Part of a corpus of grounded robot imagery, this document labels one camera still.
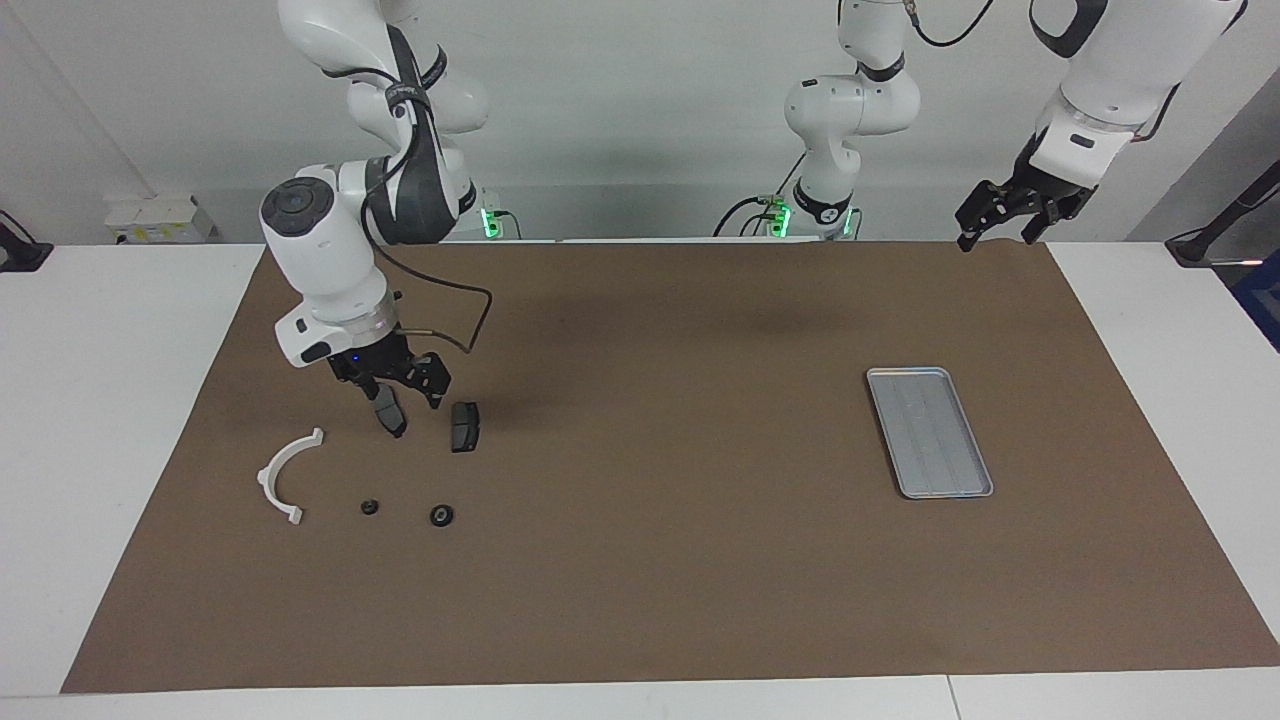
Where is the blue bin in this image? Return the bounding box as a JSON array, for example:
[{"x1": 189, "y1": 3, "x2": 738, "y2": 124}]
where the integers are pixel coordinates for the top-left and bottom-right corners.
[{"x1": 1230, "y1": 250, "x2": 1280, "y2": 353}]

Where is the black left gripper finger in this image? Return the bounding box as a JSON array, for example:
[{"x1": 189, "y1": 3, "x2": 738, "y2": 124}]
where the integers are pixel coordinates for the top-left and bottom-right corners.
[
  {"x1": 954, "y1": 181, "x2": 1012, "y2": 254},
  {"x1": 1019, "y1": 189, "x2": 1092, "y2": 247}
]

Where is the white curved plastic part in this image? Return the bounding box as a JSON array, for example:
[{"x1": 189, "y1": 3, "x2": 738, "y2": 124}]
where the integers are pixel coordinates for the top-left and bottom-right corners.
[{"x1": 257, "y1": 427, "x2": 326, "y2": 527}]

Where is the brown table mat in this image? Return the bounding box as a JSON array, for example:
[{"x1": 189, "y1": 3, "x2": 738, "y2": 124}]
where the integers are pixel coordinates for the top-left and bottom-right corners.
[{"x1": 60, "y1": 240, "x2": 1280, "y2": 695}]

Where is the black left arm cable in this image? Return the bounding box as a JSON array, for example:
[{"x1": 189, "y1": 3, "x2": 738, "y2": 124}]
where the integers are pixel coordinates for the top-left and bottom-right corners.
[{"x1": 905, "y1": 0, "x2": 1183, "y2": 143}]

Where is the black left base cable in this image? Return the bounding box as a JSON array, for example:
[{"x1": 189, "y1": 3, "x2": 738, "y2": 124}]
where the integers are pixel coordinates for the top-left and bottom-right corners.
[{"x1": 713, "y1": 150, "x2": 809, "y2": 239}]

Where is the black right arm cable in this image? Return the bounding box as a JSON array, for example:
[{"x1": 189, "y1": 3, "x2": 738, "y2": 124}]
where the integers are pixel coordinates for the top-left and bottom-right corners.
[{"x1": 360, "y1": 60, "x2": 494, "y2": 356}]

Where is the white socket box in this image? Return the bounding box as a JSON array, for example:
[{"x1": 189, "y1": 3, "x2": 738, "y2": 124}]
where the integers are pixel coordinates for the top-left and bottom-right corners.
[{"x1": 104, "y1": 195, "x2": 216, "y2": 245}]

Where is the black stand foot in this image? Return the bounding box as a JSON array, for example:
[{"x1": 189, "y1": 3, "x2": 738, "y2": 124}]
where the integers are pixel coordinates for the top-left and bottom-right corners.
[{"x1": 0, "y1": 208, "x2": 53, "y2": 273}]

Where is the silver metal tray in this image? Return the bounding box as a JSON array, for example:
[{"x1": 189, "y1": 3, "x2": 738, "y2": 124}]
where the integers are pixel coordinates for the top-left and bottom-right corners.
[{"x1": 866, "y1": 367, "x2": 995, "y2": 500}]

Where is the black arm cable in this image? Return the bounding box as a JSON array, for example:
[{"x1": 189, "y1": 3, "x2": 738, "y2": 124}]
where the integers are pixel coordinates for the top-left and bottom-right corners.
[
  {"x1": 905, "y1": 0, "x2": 1183, "y2": 143},
  {"x1": 360, "y1": 60, "x2": 494, "y2": 356}
]

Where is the black angled stand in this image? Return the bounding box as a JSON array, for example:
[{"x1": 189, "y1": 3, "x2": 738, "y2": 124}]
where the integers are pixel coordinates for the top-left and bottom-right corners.
[{"x1": 1165, "y1": 158, "x2": 1280, "y2": 267}]

